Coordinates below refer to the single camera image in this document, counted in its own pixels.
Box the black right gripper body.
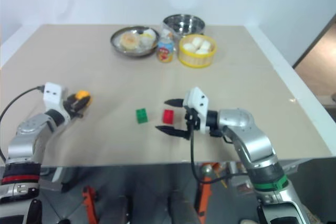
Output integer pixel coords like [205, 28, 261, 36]
[183, 105, 201, 141]

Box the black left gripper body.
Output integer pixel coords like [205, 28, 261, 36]
[62, 93, 79, 119]

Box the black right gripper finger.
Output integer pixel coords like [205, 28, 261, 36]
[164, 98, 186, 109]
[155, 125, 186, 138]

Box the yellow toy brick cube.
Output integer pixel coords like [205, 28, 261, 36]
[74, 90, 93, 107]

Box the red toy brick cube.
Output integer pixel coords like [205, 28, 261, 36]
[162, 109, 175, 125]

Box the green toy brick cube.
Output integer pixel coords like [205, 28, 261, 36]
[135, 108, 149, 124]

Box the small printed drink can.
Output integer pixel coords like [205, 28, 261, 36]
[156, 38, 175, 63]

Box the yellow bamboo steamer basket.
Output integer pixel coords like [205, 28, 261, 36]
[178, 34, 218, 69]

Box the round metal plate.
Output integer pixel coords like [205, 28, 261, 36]
[110, 26, 161, 58]

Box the wrapped white bun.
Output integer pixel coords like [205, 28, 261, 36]
[138, 34, 155, 49]

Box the clear plastic bag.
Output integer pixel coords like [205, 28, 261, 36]
[160, 24, 175, 40]

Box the orange clamp tool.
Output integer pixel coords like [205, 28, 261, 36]
[81, 185, 99, 224]
[195, 162, 222, 218]

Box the round browned flat bread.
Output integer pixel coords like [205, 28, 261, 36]
[119, 33, 139, 48]

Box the stainless steel bowl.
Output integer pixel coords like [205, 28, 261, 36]
[162, 14, 206, 36]

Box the dark rounded shape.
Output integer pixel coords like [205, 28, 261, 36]
[24, 198, 43, 224]

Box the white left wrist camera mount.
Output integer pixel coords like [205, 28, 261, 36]
[43, 82, 68, 120]

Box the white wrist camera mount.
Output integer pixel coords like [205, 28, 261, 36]
[183, 87, 211, 133]
[43, 82, 68, 120]

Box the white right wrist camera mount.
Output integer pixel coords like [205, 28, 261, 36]
[183, 87, 211, 133]

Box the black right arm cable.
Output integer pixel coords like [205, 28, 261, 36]
[189, 126, 250, 185]

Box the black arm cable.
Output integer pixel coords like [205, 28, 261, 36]
[189, 126, 250, 185]
[0, 85, 46, 162]

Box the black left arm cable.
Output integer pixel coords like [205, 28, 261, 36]
[0, 85, 46, 162]

